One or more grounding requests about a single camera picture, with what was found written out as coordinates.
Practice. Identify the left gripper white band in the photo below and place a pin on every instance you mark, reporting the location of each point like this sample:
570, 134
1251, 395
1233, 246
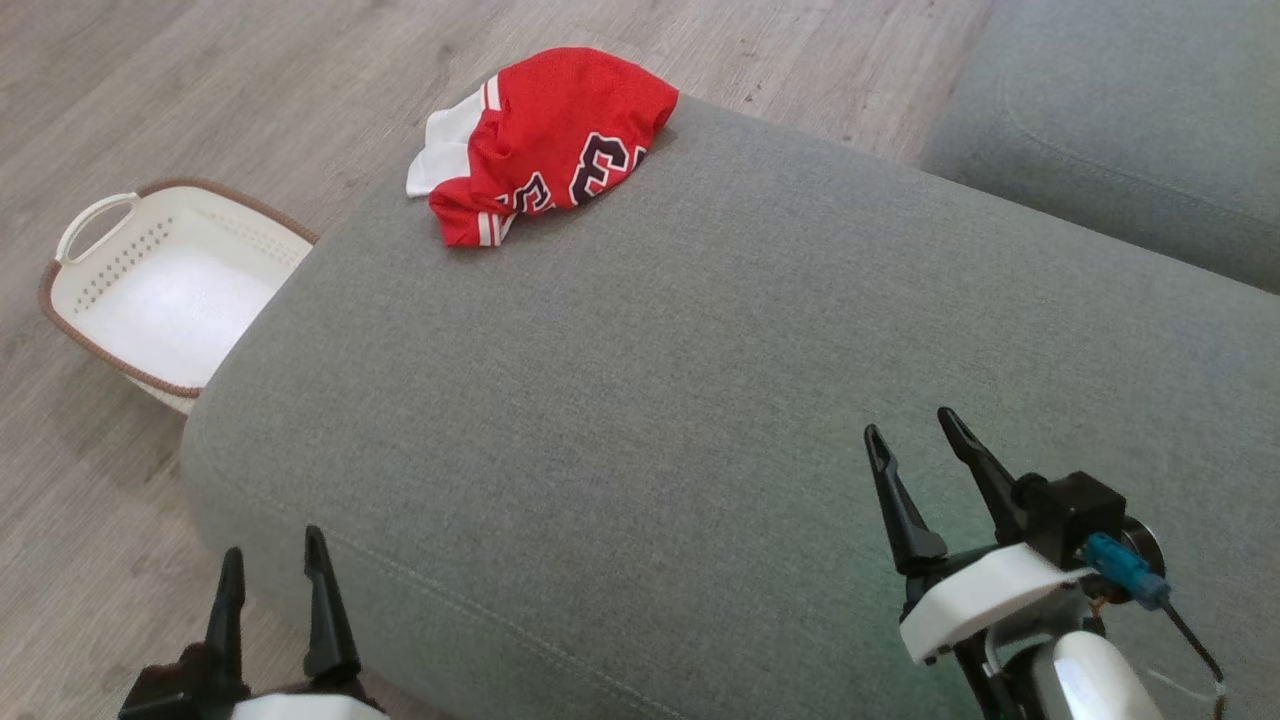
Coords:
310, 708

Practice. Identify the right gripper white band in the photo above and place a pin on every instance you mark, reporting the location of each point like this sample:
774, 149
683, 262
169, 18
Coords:
985, 600

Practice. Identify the red basketball jersey number 23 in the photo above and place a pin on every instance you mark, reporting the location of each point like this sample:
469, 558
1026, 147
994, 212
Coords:
570, 120

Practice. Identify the large grey fabric sofa seat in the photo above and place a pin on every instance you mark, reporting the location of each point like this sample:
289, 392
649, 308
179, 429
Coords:
650, 420

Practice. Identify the white laundry basket brown rim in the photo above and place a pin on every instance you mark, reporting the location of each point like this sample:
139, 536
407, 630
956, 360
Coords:
170, 300

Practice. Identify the small grey fabric sofa cushion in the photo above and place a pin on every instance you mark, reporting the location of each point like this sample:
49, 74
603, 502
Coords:
1130, 110

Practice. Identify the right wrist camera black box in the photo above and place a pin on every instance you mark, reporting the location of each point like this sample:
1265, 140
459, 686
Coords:
1070, 510

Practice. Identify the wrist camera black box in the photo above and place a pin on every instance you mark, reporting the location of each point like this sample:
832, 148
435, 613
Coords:
1070, 510
170, 695

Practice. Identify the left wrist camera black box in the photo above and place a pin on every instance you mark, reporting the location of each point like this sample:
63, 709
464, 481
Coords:
170, 695

